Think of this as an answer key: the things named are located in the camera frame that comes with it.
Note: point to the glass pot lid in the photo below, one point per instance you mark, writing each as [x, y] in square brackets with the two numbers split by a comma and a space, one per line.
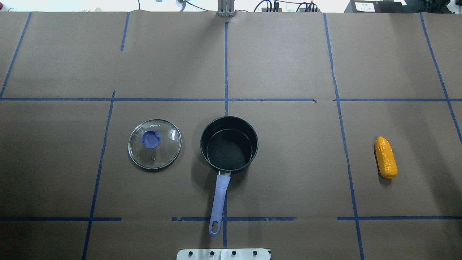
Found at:
[154, 144]

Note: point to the yellow toy corn cob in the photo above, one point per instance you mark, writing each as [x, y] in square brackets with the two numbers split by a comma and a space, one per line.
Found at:
[385, 158]

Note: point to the dark blue saucepan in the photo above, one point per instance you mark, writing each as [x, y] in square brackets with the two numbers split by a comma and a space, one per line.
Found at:
[229, 145]

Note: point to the black box with label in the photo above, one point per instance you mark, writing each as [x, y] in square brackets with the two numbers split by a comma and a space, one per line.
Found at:
[374, 6]

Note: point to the aluminium frame post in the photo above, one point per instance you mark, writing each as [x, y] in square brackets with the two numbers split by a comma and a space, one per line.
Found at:
[225, 8]

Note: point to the white pole base bracket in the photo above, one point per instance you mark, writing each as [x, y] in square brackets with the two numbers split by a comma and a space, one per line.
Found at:
[225, 254]

